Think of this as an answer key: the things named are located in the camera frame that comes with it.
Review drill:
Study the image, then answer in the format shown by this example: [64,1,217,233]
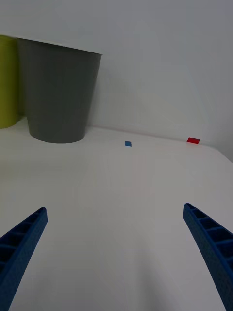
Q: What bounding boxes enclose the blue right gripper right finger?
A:
[183,203,233,311]

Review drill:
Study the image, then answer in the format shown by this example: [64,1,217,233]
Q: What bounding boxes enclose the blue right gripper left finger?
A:
[0,207,49,311]

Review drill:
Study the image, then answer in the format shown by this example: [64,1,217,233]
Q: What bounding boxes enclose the grey plastic waste bin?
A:
[16,37,103,144]

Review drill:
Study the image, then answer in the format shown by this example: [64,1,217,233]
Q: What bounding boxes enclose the yellow-green plastic waste bin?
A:
[0,34,20,129]

